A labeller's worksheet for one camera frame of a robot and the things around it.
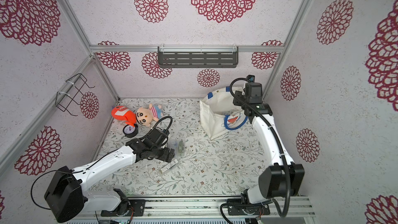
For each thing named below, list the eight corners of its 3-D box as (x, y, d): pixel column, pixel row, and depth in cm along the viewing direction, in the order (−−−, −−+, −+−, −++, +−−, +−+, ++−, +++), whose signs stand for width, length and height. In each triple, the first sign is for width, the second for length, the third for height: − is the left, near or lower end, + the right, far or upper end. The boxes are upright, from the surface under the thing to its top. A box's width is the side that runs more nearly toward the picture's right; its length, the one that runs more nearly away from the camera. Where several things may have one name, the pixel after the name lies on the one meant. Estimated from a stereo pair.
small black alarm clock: (123, 137, 101) (120, 134, 98) (126, 127, 106) (124, 124, 103) (136, 137, 101) (134, 134, 98) (139, 127, 106) (137, 124, 103)
